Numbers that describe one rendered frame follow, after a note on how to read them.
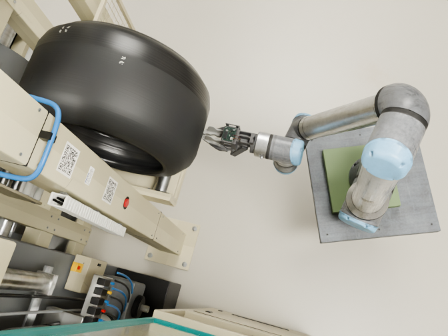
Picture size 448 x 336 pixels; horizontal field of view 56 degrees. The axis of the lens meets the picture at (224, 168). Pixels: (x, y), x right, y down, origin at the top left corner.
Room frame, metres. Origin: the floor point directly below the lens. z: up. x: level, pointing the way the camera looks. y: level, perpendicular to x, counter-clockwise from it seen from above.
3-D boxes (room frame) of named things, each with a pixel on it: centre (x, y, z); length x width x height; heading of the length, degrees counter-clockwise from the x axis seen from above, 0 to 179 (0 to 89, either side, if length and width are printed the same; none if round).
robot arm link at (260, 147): (0.52, -0.15, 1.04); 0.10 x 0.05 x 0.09; 149
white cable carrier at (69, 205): (0.40, 0.43, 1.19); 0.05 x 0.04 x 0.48; 59
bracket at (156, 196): (0.57, 0.39, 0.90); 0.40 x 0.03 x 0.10; 59
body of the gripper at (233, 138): (0.56, -0.08, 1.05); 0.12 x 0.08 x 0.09; 59
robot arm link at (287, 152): (0.48, -0.22, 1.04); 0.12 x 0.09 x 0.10; 59
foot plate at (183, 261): (0.49, 0.41, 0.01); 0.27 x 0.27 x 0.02; 59
